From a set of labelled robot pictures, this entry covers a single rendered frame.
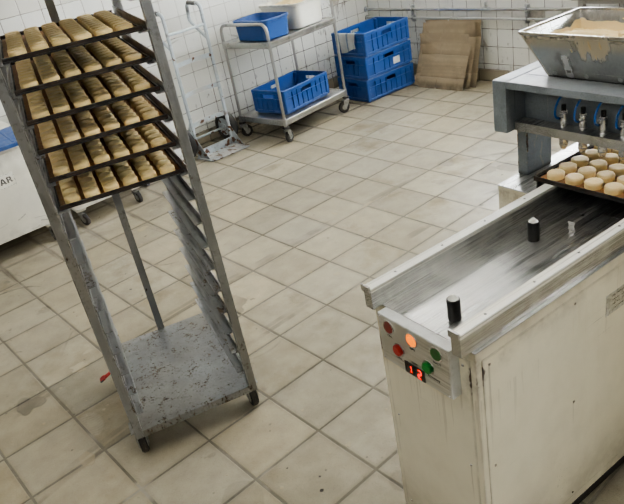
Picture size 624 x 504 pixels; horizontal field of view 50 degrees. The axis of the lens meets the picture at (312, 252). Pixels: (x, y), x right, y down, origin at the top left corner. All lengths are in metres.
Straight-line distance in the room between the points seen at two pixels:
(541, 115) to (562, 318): 0.70
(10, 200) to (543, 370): 3.65
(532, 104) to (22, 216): 3.43
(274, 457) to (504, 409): 1.11
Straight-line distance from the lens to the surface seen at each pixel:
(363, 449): 2.51
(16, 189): 4.67
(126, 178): 2.25
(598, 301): 1.84
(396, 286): 1.70
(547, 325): 1.68
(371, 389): 2.74
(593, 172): 2.11
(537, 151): 2.31
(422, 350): 1.59
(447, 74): 6.26
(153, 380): 2.85
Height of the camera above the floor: 1.77
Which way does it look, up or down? 28 degrees down
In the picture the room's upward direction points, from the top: 11 degrees counter-clockwise
